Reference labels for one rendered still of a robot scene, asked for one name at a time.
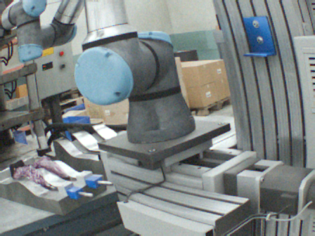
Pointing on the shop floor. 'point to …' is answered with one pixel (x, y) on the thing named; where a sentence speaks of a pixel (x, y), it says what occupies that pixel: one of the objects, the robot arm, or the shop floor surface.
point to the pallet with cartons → (206, 86)
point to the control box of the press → (55, 79)
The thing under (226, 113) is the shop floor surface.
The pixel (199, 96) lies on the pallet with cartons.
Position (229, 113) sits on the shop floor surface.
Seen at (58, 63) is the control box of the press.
